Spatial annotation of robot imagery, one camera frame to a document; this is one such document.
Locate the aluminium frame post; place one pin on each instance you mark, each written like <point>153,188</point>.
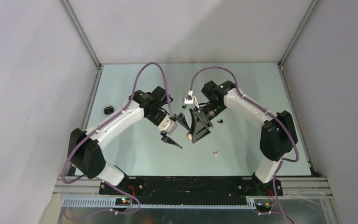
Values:
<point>298,31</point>
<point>71,14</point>

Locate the aluminium frame post right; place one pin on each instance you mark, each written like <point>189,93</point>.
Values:
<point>298,31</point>

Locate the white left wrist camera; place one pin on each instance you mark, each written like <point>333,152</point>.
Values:
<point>167,125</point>

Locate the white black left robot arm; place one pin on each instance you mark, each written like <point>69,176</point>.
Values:
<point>86,147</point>

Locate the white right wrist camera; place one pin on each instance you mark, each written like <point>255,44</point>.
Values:
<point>190,99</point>

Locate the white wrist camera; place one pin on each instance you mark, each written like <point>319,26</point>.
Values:
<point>190,99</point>
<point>167,125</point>

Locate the controller board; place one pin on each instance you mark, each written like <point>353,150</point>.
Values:
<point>123,202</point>
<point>263,207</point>

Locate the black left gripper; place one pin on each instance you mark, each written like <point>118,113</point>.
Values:
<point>168,139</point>

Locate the right controller board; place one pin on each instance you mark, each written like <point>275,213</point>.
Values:
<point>263,207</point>

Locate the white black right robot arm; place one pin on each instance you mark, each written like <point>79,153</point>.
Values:
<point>277,130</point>

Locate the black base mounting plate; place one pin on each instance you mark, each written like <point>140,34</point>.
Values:
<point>229,190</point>

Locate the black earbud charging case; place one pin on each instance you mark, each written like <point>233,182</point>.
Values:
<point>108,110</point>

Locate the white slotted cable duct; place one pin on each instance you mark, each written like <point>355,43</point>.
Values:
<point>114,203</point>

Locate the aluminium frame post left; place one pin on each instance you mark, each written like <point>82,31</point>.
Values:
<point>71,14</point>

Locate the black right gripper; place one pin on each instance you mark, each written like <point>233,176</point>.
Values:
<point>201,124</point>

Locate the white earbud charging case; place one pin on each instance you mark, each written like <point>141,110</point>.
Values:
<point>189,136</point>

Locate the left controller board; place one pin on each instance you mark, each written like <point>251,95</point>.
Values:
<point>123,202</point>

